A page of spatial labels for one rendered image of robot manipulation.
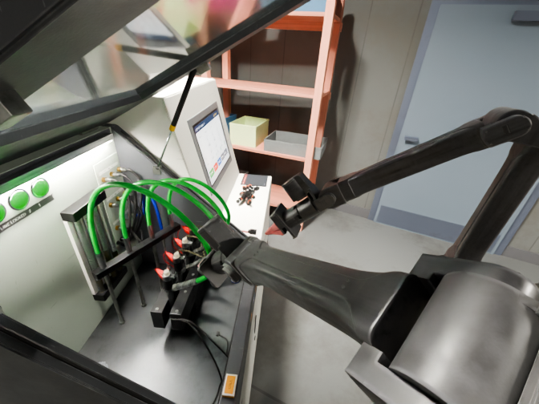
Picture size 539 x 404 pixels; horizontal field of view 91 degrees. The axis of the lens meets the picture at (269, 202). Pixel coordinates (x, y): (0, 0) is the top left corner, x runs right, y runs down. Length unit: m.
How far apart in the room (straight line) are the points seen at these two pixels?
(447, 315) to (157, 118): 0.99
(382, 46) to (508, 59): 0.96
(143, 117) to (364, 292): 0.96
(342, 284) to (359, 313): 0.04
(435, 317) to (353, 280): 0.07
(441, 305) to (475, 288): 0.02
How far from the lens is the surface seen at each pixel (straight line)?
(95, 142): 0.98
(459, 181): 3.20
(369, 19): 3.04
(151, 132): 1.08
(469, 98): 3.01
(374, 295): 0.23
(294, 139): 2.97
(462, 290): 0.20
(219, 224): 0.54
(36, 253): 0.91
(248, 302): 0.99
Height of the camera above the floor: 1.72
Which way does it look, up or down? 30 degrees down
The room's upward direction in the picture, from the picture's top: 4 degrees clockwise
